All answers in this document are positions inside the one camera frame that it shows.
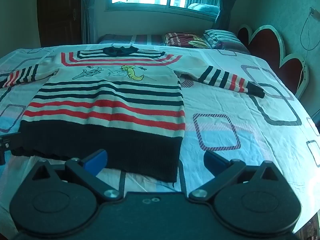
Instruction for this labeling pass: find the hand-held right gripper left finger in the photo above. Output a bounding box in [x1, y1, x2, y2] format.
[32, 149, 121, 201]

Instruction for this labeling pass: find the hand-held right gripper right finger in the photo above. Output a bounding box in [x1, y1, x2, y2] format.
[188, 150, 283, 202]

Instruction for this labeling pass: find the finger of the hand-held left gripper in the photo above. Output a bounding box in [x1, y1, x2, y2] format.
[0, 131, 21, 166]

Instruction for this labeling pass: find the striped knit sweater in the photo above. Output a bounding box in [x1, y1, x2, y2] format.
[0, 45, 265, 183]

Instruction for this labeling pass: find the patterned white bed sheet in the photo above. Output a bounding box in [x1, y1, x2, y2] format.
[0, 44, 320, 240]

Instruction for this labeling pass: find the striped pillow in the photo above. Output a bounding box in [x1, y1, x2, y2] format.
[203, 29, 251, 54]

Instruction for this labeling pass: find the dark red printed pillow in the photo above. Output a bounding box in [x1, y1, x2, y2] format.
[162, 32, 212, 49]

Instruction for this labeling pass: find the striped mattress cover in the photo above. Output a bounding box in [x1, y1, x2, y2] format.
[97, 33, 167, 46]

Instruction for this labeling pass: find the heart-shaped red headboard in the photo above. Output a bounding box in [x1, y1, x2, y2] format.
[237, 24, 310, 98]

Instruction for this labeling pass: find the dark wooden door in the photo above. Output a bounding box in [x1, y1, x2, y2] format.
[37, 0, 83, 48]

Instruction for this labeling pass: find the teal curtain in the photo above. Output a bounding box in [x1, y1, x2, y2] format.
[80, 0, 98, 44]
[214, 0, 245, 31]

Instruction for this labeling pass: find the thin wall cable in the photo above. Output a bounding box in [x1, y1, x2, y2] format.
[299, 7, 320, 87]

